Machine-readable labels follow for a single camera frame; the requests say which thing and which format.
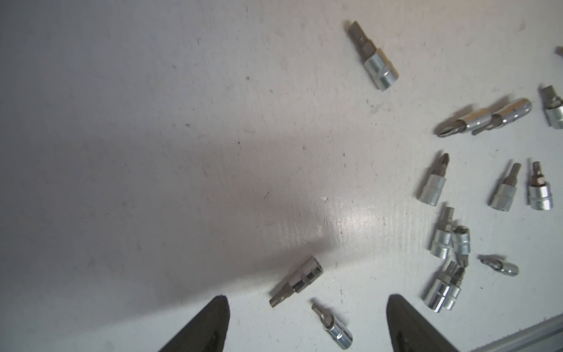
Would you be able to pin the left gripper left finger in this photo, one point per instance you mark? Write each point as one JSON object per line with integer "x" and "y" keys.
{"x": 207, "y": 331}

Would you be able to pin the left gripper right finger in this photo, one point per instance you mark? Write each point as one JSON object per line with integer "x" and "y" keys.
{"x": 410, "y": 331}

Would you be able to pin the silver bit cluster lower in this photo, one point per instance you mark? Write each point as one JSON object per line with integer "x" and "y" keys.
{"x": 447, "y": 286}

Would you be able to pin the silver bit cluster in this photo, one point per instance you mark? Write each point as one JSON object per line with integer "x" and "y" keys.
{"x": 442, "y": 238}
{"x": 447, "y": 286}

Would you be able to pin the silver bit cluster upper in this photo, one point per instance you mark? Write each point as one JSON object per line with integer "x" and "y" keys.
{"x": 442, "y": 238}

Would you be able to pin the silver bit pair left piece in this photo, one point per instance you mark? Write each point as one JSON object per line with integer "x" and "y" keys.
{"x": 464, "y": 124}

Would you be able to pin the silver bit pair piece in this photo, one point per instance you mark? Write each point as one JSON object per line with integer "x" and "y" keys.
{"x": 464, "y": 124}
{"x": 508, "y": 114}

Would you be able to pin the silver bit pair right piece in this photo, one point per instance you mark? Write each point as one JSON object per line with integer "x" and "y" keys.
{"x": 508, "y": 114}

